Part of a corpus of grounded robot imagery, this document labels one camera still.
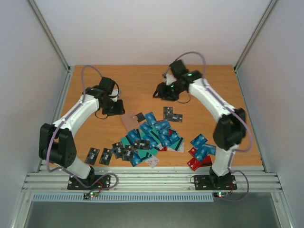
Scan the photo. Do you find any black vip membership card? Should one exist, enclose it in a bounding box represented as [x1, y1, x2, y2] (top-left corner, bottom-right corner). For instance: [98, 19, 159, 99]
[133, 140, 150, 150]

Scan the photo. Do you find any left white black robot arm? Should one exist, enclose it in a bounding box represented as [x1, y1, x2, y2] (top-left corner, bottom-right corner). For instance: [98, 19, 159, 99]
[38, 77, 124, 189]

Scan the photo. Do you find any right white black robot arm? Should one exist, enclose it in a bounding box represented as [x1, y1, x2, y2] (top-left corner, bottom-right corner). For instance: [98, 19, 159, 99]
[153, 59, 247, 190]

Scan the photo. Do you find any black card top right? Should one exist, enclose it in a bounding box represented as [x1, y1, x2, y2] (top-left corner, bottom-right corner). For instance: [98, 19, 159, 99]
[163, 106, 173, 119]

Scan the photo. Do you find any black card far right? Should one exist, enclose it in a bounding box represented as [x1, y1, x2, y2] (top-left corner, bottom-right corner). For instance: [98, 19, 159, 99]
[168, 114, 183, 123]

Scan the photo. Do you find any teal card magnetic stripe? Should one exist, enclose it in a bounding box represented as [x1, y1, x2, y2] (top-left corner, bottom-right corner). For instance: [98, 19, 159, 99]
[121, 135, 133, 146]

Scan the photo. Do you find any far left black vip card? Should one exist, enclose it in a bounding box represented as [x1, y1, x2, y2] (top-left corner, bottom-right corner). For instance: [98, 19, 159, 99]
[85, 148, 100, 165]

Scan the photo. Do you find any blue card right edge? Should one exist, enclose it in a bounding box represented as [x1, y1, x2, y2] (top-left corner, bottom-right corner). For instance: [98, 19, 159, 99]
[193, 144, 216, 161]

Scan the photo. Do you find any white card with red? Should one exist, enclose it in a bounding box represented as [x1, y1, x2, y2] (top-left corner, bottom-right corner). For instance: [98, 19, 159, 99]
[145, 155, 160, 168]

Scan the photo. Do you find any red card front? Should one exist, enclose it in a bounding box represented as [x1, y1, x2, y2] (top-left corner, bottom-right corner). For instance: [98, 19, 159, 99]
[187, 158, 202, 171]

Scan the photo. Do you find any red card magnetic stripe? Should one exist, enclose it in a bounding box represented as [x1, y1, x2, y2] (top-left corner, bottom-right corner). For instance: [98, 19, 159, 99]
[199, 155, 212, 167]

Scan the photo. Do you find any left small circuit board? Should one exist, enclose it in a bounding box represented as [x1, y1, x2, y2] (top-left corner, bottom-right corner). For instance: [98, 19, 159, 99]
[83, 192, 99, 200]

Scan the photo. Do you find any small circuit board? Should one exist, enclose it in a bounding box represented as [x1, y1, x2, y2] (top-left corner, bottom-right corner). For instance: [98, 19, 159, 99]
[213, 191, 230, 198]
[83, 192, 99, 200]

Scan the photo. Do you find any right small circuit board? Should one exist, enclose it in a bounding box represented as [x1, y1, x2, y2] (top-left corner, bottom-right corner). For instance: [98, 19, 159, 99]
[213, 191, 230, 198]

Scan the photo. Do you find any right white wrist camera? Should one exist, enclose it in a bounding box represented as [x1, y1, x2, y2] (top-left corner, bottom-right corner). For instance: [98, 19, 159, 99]
[163, 73, 176, 85]

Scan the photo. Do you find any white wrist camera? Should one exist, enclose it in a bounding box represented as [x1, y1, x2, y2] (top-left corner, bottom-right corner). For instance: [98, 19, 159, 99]
[163, 73, 176, 85]
[109, 89, 120, 99]

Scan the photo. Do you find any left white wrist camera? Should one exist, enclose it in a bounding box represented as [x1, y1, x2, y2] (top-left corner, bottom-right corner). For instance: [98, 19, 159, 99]
[109, 89, 120, 99]

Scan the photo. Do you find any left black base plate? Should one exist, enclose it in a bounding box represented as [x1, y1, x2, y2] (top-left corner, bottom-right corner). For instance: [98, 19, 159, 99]
[67, 175, 111, 190]

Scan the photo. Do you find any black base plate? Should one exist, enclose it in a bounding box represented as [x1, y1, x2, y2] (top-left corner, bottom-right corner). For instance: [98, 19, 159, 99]
[67, 175, 111, 190]
[193, 174, 238, 190]

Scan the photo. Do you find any grey slotted cable duct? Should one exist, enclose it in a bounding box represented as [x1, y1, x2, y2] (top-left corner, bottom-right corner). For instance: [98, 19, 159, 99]
[32, 192, 214, 203]

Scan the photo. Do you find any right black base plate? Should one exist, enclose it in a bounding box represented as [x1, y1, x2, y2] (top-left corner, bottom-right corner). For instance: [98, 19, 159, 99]
[193, 174, 238, 190]

